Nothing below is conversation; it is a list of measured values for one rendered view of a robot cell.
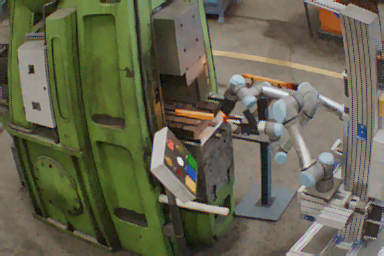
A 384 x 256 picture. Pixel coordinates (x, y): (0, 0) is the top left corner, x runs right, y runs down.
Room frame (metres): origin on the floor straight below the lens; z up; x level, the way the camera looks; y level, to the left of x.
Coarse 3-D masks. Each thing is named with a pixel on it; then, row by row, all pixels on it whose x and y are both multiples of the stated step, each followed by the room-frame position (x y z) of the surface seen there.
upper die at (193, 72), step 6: (198, 60) 4.07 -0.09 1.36; (192, 66) 4.00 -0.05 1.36; (198, 66) 4.06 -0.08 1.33; (186, 72) 3.94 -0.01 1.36; (192, 72) 4.00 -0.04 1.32; (198, 72) 4.05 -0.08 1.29; (162, 78) 4.02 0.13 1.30; (168, 78) 4.00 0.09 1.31; (174, 78) 3.98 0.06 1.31; (180, 78) 3.96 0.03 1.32; (186, 78) 3.94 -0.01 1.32; (192, 78) 3.99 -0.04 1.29; (180, 84) 3.96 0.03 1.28; (186, 84) 3.94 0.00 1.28
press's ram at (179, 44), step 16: (160, 16) 3.98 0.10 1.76; (176, 16) 3.94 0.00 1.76; (192, 16) 4.07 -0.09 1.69; (160, 32) 3.94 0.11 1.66; (176, 32) 3.90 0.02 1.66; (192, 32) 4.05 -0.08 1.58; (160, 48) 3.95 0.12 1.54; (176, 48) 3.90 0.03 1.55; (192, 48) 4.03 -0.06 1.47; (160, 64) 3.96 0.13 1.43; (176, 64) 3.90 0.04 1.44; (192, 64) 4.01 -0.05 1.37
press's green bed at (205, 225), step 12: (228, 180) 4.14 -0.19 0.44; (228, 192) 4.12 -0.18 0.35; (204, 204) 3.89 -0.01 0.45; (216, 204) 3.96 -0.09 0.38; (228, 204) 4.15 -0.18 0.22; (180, 216) 4.00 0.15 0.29; (192, 216) 3.95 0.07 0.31; (204, 216) 3.91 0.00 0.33; (216, 216) 4.06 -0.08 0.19; (228, 216) 4.10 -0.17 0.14; (192, 228) 3.96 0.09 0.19; (204, 228) 3.91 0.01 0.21; (216, 228) 3.96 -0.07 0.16; (228, 228) 4.09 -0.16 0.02; (192, 240) 3.97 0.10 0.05; (204, 240) 3.92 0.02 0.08; (216, 240) 3.93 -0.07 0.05
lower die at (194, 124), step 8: (168, 104) 4.24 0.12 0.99; (168, 112) 4.14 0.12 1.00; (200, 112) 4.10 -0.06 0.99; (208, 112) 4.10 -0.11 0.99; (168, 120) 4.07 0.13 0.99; (176, 120) 4.05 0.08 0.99; (184, 120) 4.04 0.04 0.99; (192, 120) 4.03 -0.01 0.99; (200, 120) 4.02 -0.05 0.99; (208, 120) 4.09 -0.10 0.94; (168, 128) 4.02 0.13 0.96; (184, 128) 3.97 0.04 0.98; (192, 128) 3.96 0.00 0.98; (200, 128) 4.00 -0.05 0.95; (192, 136) 3.94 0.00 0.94
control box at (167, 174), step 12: (168, 132) 3.63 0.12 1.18; (156, 144) 3.55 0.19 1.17; (168, 144) 3.53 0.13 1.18; (180, 144) 3.64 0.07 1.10; (156, 156) 3.43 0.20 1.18; (168, 156) 3.43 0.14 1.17; (180, 156) 3.54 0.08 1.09; (192, 156) 3.65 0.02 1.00; (156, 168) 3.33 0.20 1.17; (168, 168) 3.34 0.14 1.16; (180, 168) 3.44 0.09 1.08; (192, 168) 3.54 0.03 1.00; (168, 180) 3.33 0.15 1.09; (180, 180) 3.34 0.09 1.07; (192, 180) 3.44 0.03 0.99; (180, 192) 3.32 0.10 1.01; (192, 192) 3.34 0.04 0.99
